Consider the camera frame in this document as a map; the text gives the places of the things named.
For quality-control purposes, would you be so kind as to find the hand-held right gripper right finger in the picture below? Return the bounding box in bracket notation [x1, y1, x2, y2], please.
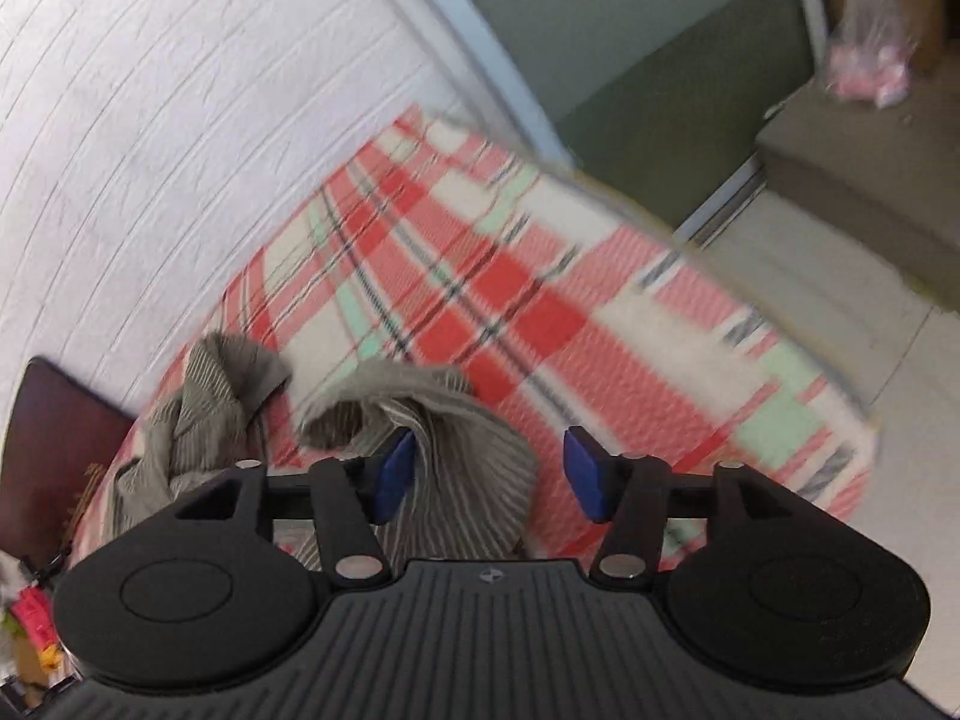
[562, 426, 785, 590]

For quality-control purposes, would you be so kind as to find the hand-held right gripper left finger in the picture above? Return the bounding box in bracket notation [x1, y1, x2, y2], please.
[174, 426, 418, 590]

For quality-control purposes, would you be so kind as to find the grey striped garment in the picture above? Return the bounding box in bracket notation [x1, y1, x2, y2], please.
[112, 330, 542, 563]

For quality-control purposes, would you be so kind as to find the red plaid blanket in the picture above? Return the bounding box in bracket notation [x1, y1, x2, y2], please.
[112, 109, 884, 565]

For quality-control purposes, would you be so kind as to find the dark brown wooden headboard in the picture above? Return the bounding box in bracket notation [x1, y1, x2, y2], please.
[0, 356, 142, 565]

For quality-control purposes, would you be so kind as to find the red cloth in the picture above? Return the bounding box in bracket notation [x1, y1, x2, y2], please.
[13, 583, 55, 640]

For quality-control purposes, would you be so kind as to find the grey concrete step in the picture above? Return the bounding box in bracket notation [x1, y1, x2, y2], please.
[754, 67, 960, 295]

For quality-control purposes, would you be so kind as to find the pink plastic bag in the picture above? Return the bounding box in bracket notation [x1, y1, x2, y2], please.
[823, 0, 922, 110]

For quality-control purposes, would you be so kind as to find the white door frame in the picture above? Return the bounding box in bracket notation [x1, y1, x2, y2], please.
[386, 0, 580, 170]

